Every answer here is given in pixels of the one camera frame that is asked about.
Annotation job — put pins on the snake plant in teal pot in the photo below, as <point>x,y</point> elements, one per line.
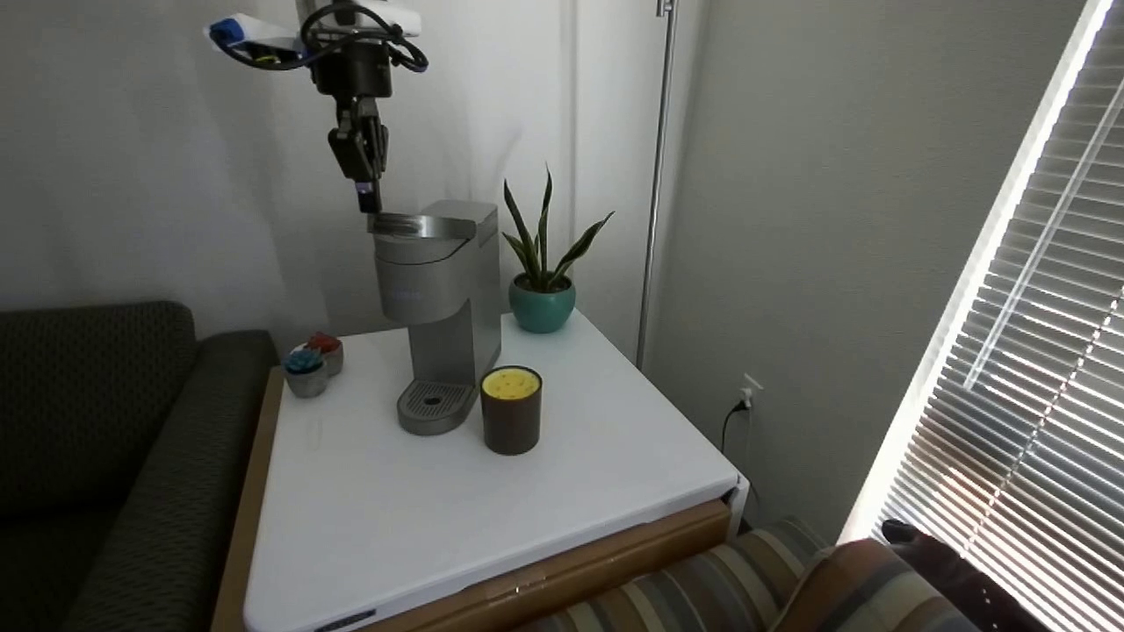
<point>543,299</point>

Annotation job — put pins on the yellow candle in dark jar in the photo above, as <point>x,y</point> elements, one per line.
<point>510,407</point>

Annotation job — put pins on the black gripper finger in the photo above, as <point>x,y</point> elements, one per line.
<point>347,144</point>
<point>374,144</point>

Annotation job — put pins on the white table board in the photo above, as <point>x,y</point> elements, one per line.
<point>469,504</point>

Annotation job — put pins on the white window blinds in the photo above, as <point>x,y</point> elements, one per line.
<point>1030,386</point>

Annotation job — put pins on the brown wooden table base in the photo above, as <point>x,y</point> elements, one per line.
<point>584,565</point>

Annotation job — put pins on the white wall outlet with plug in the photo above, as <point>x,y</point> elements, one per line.
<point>751,392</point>

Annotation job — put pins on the dark fuzzy cushion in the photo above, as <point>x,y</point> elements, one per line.
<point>962,581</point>

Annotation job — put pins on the grey coffee maker body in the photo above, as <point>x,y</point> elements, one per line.
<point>453,316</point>

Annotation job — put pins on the striped sofa back cushion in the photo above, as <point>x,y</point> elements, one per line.
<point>865,591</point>

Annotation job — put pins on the grey coffee maker lid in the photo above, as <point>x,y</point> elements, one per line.
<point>415,221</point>

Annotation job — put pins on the striped sofa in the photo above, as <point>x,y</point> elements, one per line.
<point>680,591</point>

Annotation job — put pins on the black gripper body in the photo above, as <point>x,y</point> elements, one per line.
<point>352,70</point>

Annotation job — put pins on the thin grey lamp pole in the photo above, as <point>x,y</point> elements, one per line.
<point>656,175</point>

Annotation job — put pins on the dark grey sofa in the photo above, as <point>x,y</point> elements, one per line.
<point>106,469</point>

